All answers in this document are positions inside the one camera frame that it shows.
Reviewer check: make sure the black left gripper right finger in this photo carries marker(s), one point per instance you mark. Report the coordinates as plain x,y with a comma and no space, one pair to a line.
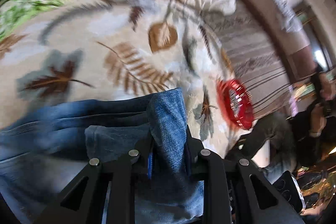
235,191

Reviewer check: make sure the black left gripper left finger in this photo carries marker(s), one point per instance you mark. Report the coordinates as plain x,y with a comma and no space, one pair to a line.
102,190

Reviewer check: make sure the blue denim jeans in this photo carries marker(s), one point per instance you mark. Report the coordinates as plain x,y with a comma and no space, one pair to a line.
43,151

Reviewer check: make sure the red plastic basket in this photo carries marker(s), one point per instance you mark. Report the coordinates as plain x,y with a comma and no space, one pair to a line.
235,104

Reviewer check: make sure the brown striped sofa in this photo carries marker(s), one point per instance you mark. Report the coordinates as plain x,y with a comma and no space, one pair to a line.
266,59

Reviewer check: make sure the beige leaf pattern blanket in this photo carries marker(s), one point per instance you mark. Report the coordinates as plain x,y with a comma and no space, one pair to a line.
89,49

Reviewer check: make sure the white cloth on sofa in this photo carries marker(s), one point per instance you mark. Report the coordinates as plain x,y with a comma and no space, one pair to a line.
286,17

